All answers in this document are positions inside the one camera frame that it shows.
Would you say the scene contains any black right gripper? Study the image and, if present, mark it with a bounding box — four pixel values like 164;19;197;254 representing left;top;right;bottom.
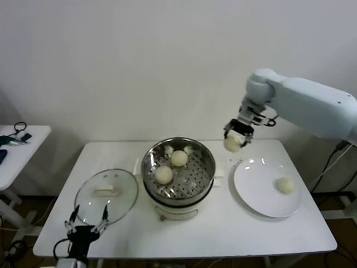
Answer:
223;118;255;147

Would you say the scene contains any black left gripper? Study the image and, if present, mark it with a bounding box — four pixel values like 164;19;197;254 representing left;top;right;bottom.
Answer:
64;204;109;259

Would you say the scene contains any white steamed baozi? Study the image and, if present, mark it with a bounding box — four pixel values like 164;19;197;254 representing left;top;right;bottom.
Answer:
275;177;296;195
223;135;244;153
170;150;188;168
155;166;173;185

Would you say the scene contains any glass lid white handle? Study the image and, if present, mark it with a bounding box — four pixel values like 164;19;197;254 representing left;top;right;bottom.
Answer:
74;168;139;227

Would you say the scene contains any stainless steel steamer basket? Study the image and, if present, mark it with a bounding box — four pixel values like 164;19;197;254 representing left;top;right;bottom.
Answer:
141;137;217;208

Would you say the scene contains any white round plate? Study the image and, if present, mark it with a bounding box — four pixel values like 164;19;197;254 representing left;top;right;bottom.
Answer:
233;157;303;218

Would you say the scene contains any white side table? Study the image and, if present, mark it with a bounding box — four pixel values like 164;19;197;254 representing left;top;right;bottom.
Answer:
0;125;53;221

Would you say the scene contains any green hand tool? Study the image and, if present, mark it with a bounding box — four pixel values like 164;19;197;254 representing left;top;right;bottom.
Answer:
0;135;29;147

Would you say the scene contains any white shelf unit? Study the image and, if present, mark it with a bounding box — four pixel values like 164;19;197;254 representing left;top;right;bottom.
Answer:
334;139;357;218

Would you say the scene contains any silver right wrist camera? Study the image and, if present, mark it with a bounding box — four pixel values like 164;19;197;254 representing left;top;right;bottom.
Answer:
250;111;278;127

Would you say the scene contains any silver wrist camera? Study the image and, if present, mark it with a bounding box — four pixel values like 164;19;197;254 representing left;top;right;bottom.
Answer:
57;258;78;268
250;111;278;127

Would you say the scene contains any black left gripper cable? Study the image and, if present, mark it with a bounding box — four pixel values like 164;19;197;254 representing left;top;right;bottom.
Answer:
53;238;71;259

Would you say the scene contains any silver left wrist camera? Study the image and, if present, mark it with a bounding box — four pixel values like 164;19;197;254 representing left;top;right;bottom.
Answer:
57;258;78;268

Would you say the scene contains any black floor cable bundle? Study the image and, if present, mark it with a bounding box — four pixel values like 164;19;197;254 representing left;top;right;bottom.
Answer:
4;239;28;263

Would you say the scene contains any thin white cable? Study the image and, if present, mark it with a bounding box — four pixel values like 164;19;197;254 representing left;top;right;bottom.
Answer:
311;145;355;186

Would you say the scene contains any black power adapter cable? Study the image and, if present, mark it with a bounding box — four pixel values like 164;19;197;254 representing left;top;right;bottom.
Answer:
310;139;351;194

